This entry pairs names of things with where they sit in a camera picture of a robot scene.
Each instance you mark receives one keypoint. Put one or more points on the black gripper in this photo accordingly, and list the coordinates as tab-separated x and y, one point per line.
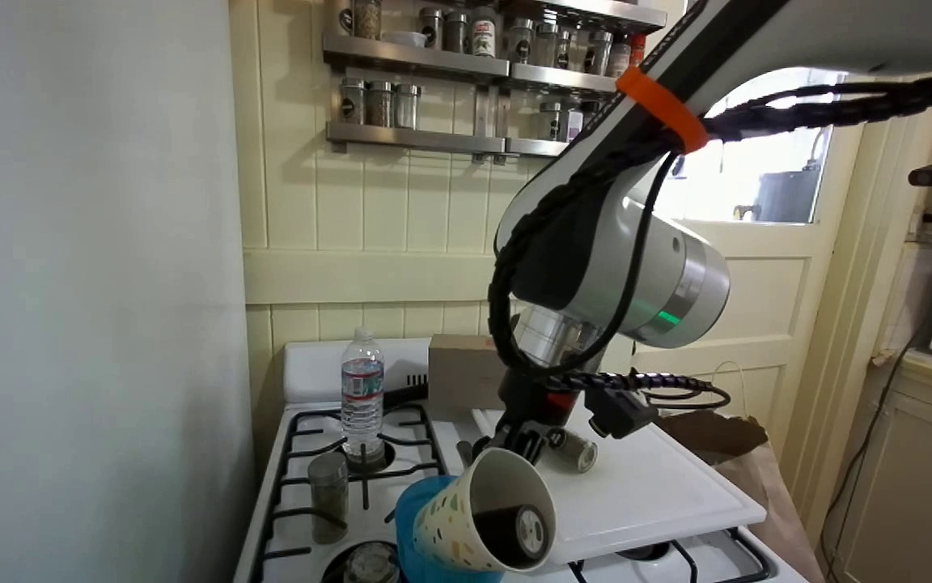
534	407

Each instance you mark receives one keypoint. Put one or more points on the white paper cup coloured dots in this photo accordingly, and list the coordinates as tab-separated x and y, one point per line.
455	528

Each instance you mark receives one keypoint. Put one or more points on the blue plastic bowl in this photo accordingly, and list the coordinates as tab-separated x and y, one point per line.
416	539

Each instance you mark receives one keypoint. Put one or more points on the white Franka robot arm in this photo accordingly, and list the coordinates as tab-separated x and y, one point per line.
640	247

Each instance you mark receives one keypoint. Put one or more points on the grey shaker cup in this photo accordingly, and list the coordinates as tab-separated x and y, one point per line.
327	497

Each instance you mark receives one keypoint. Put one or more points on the white gas stove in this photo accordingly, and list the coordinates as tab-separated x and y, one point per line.
307	376

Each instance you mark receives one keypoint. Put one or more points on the black stove grate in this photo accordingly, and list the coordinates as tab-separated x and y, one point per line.
752	558
292	474

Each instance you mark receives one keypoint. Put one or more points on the brown cardboard box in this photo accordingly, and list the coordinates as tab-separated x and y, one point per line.
464	373

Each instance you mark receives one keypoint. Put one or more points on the round gas burner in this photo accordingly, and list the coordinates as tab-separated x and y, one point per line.
369	564
366	457

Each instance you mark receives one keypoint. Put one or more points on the white cutting board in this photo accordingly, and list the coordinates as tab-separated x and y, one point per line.
650	488

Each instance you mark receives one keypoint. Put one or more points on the clear plastic water bottle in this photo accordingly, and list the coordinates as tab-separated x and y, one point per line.
361	390

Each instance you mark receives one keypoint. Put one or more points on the brown paper bag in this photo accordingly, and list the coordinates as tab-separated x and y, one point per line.
711	432

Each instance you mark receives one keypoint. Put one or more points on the white door with window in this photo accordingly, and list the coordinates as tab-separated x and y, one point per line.
769	281

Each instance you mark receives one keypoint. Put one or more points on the grey metal spice rack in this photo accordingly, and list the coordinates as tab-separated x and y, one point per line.
422	137

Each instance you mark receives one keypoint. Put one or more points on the glass spice jar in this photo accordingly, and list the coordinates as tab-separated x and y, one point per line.
458	31
381	106
409	106
518	39
432	27
598	50
351	101

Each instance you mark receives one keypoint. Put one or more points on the spice jar red white label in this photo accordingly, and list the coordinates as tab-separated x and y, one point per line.
483	32

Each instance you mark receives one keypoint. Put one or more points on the cream cabinet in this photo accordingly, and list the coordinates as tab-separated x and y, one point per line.
921	474

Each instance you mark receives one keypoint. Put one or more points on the grey mug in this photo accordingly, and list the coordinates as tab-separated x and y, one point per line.
361	17

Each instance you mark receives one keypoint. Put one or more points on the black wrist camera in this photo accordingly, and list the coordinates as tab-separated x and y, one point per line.
620	414

